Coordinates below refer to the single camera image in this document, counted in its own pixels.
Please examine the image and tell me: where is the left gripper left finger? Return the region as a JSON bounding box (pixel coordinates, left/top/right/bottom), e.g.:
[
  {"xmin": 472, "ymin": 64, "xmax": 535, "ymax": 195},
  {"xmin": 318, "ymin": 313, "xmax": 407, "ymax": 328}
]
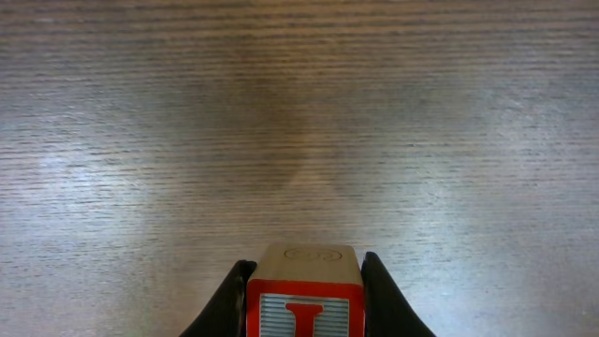
[{"xmin": 180, "ymin": 259, "xmax": 256, "ymax": 337}]

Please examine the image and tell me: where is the red letter I block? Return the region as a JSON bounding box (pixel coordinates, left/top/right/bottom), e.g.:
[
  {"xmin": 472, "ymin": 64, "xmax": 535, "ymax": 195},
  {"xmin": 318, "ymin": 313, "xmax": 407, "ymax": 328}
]
[{"xmin": 246, "ymin": 243, "xmax": 365, "ymax": 337}]

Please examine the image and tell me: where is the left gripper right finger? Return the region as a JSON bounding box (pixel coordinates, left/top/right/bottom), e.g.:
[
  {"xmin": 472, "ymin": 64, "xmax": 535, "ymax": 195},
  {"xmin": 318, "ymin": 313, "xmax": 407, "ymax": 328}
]
[{"xmin": 360, "ymin": 252, "xmax": 435, "ymax": 337}]

